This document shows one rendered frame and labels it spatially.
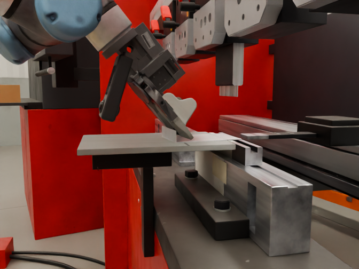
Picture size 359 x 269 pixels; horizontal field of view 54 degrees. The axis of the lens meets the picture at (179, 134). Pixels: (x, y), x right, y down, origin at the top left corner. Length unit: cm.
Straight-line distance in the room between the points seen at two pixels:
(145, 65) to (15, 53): 21
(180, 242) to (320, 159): 43
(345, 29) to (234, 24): 73
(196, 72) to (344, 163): 93
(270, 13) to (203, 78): 112
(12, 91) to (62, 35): 222
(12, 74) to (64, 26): 703
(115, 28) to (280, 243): 40
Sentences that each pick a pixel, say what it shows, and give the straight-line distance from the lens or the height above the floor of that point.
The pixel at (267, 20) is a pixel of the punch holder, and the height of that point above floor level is 118.
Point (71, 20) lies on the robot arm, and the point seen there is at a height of 117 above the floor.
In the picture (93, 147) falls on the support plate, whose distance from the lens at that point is 58.
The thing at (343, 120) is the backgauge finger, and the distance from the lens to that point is 75.
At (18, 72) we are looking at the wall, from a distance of 743.
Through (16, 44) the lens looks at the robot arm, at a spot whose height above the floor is 116.
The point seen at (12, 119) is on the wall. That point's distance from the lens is 746.
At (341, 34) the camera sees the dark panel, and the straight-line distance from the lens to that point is 126.
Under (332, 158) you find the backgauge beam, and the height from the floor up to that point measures 95.
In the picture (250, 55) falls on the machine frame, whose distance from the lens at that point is 164.
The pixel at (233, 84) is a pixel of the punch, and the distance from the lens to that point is 64.
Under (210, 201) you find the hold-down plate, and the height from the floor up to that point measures 90.
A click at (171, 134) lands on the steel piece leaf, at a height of 101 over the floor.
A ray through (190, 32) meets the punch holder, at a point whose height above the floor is 122.
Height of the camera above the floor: 109
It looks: 7 degrees down
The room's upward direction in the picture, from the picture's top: straight up
